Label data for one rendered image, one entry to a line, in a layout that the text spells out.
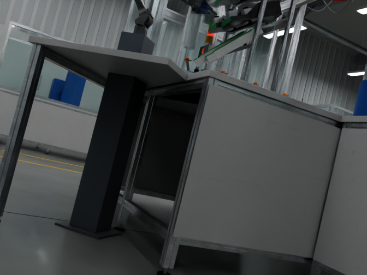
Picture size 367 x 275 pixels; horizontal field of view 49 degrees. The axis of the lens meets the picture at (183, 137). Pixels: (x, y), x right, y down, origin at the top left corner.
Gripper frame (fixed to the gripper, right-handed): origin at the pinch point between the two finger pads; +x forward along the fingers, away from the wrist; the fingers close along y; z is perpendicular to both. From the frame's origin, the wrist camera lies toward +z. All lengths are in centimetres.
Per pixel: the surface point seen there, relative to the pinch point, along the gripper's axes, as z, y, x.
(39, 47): -62, -25, -59
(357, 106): -9, -9, 97
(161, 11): 24, 130, -31
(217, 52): -23.5, -22.8, 14.5
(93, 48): -53, -39, -35
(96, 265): -128, -59, 8
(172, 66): -45, -49, -2
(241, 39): -12.0, -21.2, 22.0
